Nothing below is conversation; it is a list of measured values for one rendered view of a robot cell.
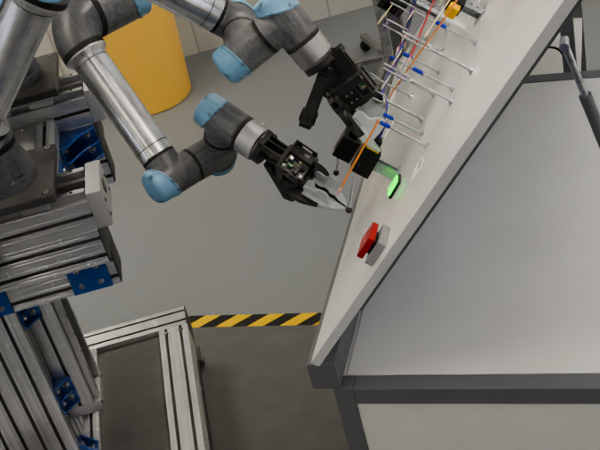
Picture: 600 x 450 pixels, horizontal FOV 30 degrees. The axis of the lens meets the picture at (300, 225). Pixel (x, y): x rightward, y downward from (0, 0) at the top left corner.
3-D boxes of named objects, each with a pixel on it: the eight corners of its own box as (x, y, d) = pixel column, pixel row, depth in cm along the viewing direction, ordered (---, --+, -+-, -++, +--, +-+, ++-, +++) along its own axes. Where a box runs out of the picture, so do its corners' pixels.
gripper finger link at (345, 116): (363, 136, 212) (336, 98, 211) (357, 140, 213) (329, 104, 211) (367, 129, 217) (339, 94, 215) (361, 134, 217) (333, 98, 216)
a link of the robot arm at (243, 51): (232, 68, 222) (275, 33, 219) (237, 93, 213) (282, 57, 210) (206, 40, 218) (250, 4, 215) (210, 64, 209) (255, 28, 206)
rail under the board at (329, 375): (312, 389, 217) (305, 364, 214) (397, 86, 309) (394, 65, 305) (340, 389, 216) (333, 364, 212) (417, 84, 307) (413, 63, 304)
